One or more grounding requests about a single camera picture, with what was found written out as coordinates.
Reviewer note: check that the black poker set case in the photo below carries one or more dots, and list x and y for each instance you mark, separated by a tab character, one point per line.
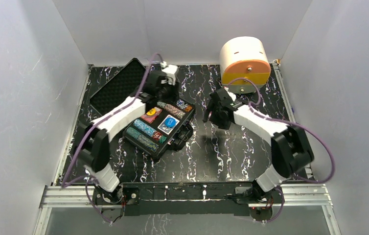
157	119

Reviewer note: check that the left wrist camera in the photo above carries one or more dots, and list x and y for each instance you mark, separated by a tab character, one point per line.
170	71

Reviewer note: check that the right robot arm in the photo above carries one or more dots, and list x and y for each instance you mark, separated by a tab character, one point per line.
290	147

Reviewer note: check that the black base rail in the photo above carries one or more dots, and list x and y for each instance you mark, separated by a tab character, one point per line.
178	198

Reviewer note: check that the yellow dealer button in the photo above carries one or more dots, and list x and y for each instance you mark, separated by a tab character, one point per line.
151	112

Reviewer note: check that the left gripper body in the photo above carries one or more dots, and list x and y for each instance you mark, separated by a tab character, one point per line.
164	89

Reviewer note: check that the red playing card deck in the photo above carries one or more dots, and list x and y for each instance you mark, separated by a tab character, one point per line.
150	119

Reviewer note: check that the blue playing card deck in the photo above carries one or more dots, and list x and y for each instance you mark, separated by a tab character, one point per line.
166	130

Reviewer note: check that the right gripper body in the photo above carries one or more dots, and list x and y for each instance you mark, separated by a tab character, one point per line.
216	118

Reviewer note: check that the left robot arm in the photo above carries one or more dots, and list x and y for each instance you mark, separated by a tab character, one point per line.
91	148

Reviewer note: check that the white round drawer cabinet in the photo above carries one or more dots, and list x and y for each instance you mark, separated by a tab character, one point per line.
244	65

